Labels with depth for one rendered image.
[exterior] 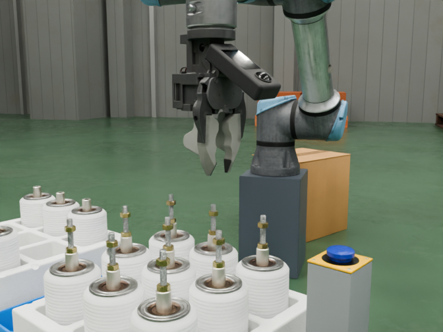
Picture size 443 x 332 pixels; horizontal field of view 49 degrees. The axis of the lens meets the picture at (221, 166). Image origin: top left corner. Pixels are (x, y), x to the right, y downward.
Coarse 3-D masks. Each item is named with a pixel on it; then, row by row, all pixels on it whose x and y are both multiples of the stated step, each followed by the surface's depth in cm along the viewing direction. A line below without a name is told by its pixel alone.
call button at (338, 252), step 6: (330, 246) 72; (336, 246) 72; (342, 246) 72; (330, 252) 70; (336, 252) 70; (342, 252) 70; (348, 252) 70; (354, 252) 70; (330, 258) 71; (336, 258) 69; (342, 258) 69; (348, 258) 69
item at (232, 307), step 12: (192, 288) 77; (192, 300) 76; (204, 300) 74; (216, 300) 73; (228, 300) 74; (240, 300) 75; (204, 312) 74; (216, 312) 74; (228, 312) 74; (240, 312) 75; (204, 324) 75; (216, 324) 74; (228, 324) 74; (240, 324) 76
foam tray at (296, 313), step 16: (32, 304) 86; (304, 304) 86; (16, 320) 84; (32, 320) 81; (48, 320) 81; (80, 320) 81; (256, 320) 81; (272, 320) 81; (288, 320) 81; (304, 320) 85
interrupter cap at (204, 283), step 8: (200, 280) 79; (208, 280) 79; (232, 280) 79; (240, 280) 78; (200, 288) 75; (208, 288) 76; (216, 288) 76; (224, 288) 76; (232, 288) 76; (240, 288) 76
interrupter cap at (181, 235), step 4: (160, 232) 104; (164, 232) 104; (180, 232) 104; (184, 232) 104; (156, 236) 101; (160, 236) 101; (164, 236) 102; (180, 236) 101; (184, 236) 101; (188, 236) 101; (160, 240) 99; (164, 240) 98; (172, 240) 98; (176, 240) 98; (180, 240) 99
